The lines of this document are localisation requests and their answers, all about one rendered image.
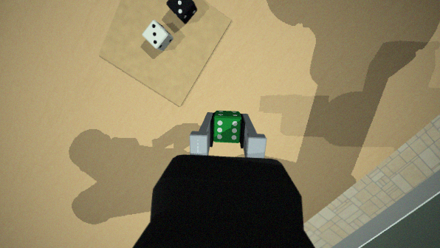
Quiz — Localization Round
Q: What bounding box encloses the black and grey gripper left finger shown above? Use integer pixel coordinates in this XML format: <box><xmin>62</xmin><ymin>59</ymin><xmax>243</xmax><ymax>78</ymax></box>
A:
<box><xmin>190</xmin><ymin>112</ymin><xmax>215</xmax><ymax>156</ymax></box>

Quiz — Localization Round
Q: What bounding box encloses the green die with white pips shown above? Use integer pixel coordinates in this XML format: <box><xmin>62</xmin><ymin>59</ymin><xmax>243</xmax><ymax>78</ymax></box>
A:
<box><xmin>213</xmin><ymin>111</ymin><xmax>242</xmax><ymax>143</ymax></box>

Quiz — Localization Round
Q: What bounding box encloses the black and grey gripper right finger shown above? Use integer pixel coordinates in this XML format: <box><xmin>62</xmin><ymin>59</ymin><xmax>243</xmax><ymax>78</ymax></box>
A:
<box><xmin>240</xmin><ymin>114</ymin><xmax>267</xmax><ymax>158</ymax></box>

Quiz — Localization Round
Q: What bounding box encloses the tan square mat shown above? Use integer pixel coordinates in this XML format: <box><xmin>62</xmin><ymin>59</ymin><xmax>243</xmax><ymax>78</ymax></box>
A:
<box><xmin>99</xmin><ymin>0</ymin><xmax>231</xmax><ymax>106</ymax></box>

